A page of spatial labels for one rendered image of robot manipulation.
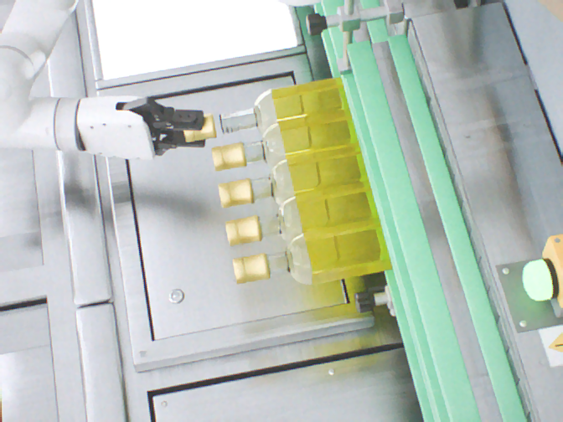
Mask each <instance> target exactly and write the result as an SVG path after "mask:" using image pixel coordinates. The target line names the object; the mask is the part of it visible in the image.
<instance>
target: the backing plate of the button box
mask: <svg viewBox="0 0 563 422"><path fill-rule="evenodd" d="M539 260H540V257H539V258H533V259H528V260H520V261H519V262H514V263H510V264H505V265H496V266H495V267H496V270H497V273H498V278H499V281H500V284H501V286H502V290H503V293H504V298H505V300H506V301H507V304H508V307H509V311H510V314H511V317H512V321H513V324H514V328H515V331H516V333H521V332H529V331H534V330H539V328H543V327H553V326H557V325H562V324H563V317H562V318H557V317H556V316H555V312H554V309H553V306H552V304H551V300H550V299H544V300H539V301H538V300H536V299H532V298H530V296H529V294H528V293H527V291H526V289H525V287H524V268H525V266H526V265H527V264H528V263H530V262H535V261H539Z"/></svg>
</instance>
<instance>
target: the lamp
mask: <svg viewBox="0 0 563 422"><path fill-rule="evenodd" d="M524 287H525V289H526V291H527V293H528V294H529V296H530V298H532V299H536V300H538V301H539V300H544V299H554V298H556V297H557V296H558V293H560V284H558V278H557V274H556V271H555V267H554V265H553V263H552V261H551V259H550V258H544V259H540V260H539V261H535V262H530V263H528V264H527V265H526V266H525V268H524Z"/></svg>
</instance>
